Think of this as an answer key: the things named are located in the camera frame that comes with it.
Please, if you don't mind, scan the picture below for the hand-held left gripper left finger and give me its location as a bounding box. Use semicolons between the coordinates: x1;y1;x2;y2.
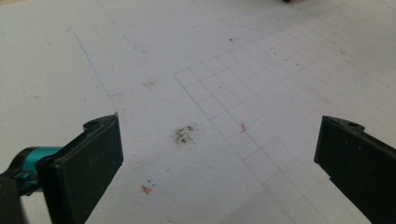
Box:
0;112;124;224

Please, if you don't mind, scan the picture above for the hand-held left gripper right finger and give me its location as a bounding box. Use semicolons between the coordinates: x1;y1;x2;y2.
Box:
313;115;396;224

